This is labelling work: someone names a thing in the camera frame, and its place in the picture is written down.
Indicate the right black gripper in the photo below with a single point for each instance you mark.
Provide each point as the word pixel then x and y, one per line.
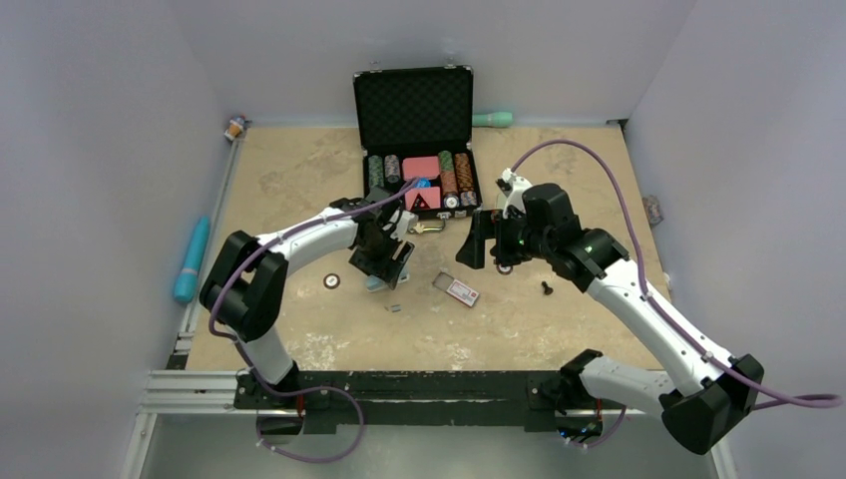
pixel 486 226

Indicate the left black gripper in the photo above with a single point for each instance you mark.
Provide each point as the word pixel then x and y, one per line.
pixel 387 269

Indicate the light blue stapler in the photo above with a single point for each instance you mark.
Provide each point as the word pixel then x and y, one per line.
pixel 373 283

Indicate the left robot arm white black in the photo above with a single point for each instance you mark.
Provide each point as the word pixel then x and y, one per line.
pixel 244 289

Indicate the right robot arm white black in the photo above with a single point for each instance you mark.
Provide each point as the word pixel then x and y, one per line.
pixel 703 391

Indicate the red white staple box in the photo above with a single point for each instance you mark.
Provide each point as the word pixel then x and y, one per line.
pixel 456 289

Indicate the poker chip near left gripper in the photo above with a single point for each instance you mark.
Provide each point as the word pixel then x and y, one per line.
pixel 331 281

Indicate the black poker chip case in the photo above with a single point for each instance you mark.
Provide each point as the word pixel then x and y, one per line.
pixel 415 113

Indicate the mint green flashlight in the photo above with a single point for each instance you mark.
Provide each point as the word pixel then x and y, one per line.
pixel 497 120

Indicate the small orange bottle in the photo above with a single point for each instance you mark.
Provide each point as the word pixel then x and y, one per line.
pixel 237 125

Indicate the blue cylinder tool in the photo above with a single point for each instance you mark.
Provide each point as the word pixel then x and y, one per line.
pixel 187 280

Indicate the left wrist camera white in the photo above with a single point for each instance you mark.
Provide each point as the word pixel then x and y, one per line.
pixel 400 224

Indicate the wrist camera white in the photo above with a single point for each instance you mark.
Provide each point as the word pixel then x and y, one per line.
pixel 400 224
pixel 512 187

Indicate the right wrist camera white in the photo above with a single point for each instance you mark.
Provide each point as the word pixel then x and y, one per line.
pixel 512 187

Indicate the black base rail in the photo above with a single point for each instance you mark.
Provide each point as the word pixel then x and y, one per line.
pixel 534 400

